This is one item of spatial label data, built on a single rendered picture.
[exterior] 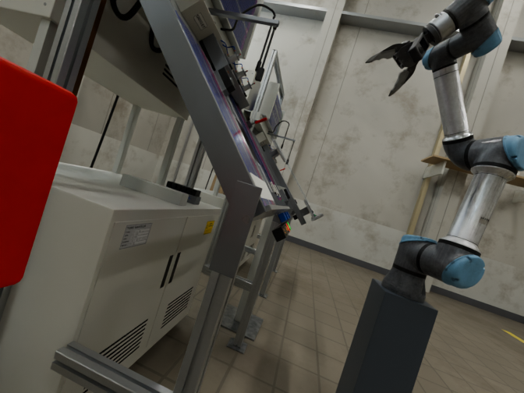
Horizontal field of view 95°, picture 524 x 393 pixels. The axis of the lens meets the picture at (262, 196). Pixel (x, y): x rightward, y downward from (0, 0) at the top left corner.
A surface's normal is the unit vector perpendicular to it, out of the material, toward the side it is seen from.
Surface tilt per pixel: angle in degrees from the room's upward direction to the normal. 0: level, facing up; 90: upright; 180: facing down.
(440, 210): 90
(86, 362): 0
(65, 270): 90
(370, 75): 90
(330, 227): 90
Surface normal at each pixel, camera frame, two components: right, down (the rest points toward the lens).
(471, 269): 0.20, 0.21
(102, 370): 0.30, -0.95
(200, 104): -0.17, -0.05
